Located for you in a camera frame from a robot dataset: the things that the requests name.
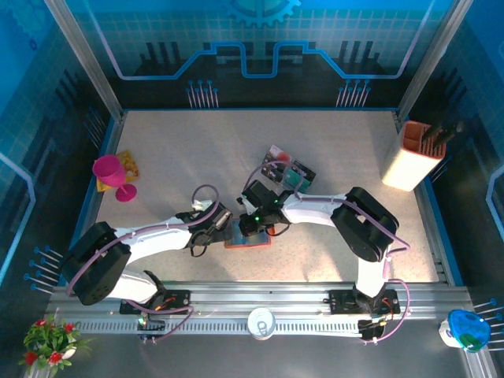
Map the black credit card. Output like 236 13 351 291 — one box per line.
261 155 287 182
291 159 317 182

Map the teal credit card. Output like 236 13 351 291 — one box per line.
283 167 312 190

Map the clear acrylic card stand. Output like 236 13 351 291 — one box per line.
259 144 317 191

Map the orange card holder wallet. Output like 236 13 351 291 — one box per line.
224 218 273 250

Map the white card with red circle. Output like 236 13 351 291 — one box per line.
266 145 295 162

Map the beige utensil holder orange inside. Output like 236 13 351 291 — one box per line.
380 120 448 193

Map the yellow snack packet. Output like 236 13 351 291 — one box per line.
96 149 142 193

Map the white tin can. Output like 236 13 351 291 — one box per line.
246 306 276 340

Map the pink plastic goblet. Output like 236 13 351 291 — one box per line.
92 154 138 204

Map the artificial plant with red flowers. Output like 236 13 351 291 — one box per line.
18 317 94 378

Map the blue and white globe ornament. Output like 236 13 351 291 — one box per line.
439 309 493 354

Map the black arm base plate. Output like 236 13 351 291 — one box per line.
328 288 401 316
119 288 193 316

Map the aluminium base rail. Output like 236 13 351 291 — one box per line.
46 280 473 335

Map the grey slotted cable duct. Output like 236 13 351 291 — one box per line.
76 321 363 335

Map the black utensil handle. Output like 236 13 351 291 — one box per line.
436 120 465 145
423 124 446 149

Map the aluminium frame post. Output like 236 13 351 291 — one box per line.
43 0 126 121
395 0 464 121

